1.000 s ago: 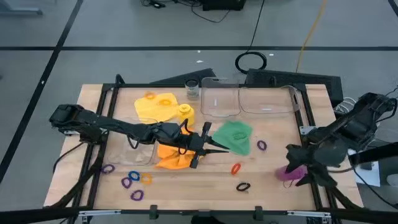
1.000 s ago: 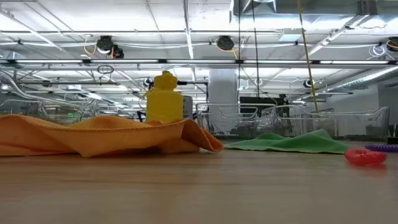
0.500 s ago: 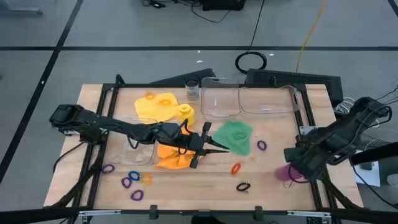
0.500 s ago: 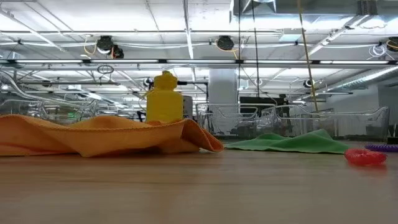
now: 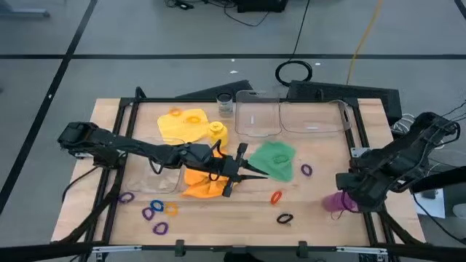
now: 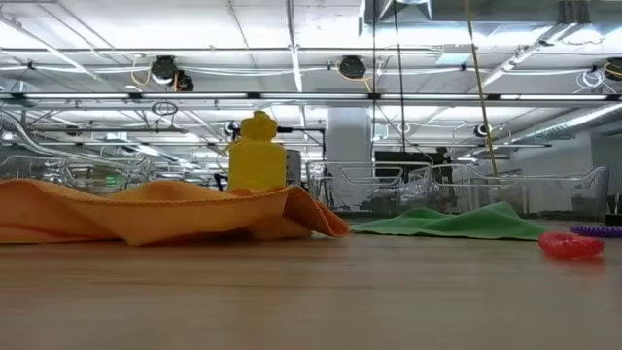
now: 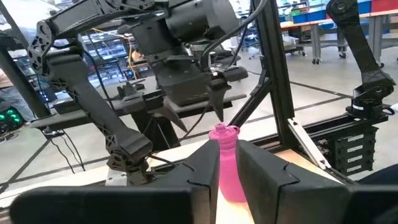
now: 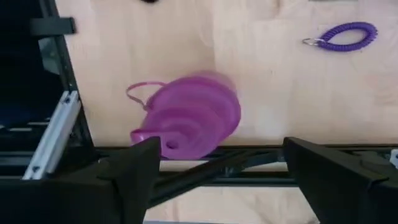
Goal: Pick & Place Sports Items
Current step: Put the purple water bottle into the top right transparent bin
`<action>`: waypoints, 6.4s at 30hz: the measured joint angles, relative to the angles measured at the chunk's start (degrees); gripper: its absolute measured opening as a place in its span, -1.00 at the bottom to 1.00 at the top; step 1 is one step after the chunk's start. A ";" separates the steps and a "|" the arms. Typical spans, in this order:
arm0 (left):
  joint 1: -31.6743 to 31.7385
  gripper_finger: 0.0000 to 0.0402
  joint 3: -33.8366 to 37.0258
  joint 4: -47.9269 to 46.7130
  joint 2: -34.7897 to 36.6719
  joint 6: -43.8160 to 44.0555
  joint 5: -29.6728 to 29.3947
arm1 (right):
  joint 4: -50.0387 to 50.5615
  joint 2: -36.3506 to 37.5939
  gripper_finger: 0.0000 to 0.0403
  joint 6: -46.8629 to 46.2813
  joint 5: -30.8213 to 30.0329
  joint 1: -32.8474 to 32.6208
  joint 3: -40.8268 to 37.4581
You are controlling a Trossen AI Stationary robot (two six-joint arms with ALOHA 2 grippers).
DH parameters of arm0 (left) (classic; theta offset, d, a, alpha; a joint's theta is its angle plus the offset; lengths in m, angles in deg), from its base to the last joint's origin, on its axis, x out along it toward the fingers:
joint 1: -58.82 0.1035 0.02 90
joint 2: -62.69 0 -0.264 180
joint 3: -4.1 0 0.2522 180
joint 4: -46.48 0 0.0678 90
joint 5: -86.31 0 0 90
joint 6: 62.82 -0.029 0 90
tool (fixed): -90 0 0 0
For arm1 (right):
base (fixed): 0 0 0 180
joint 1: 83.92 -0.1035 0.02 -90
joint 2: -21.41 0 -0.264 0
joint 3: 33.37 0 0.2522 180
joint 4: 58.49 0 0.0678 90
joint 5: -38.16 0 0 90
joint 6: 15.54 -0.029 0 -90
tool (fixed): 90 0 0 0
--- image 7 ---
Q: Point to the workbench with storage bins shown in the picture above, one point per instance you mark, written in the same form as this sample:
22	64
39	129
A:
311	22

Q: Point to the silver aluminium rail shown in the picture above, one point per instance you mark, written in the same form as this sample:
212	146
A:
306	143

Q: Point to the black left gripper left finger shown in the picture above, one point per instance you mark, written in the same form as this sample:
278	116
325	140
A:
124	205

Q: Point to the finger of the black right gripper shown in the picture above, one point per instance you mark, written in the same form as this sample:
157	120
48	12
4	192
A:
168	112
220	99

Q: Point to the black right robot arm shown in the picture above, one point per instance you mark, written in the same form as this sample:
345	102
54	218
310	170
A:
93	107

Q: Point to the red storage bin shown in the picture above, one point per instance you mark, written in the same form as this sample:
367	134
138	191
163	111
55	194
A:
385	5

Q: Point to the blue storage bin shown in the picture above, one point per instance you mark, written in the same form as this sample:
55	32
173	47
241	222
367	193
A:
309	17

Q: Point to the background storage shelf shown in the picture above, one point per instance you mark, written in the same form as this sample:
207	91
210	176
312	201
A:
105	49

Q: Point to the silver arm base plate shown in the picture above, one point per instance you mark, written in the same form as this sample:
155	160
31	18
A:
115	179

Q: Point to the black desk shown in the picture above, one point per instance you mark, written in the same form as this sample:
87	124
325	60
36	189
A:
56	119

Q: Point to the computer with green lights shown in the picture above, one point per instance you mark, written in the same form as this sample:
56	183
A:
11	116

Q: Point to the black control box stack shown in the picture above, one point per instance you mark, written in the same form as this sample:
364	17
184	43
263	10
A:
354	152

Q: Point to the pink plastic water bottle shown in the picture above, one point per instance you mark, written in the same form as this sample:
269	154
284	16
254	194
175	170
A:
228	168

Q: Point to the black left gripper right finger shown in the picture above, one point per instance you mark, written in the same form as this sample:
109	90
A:
295	199

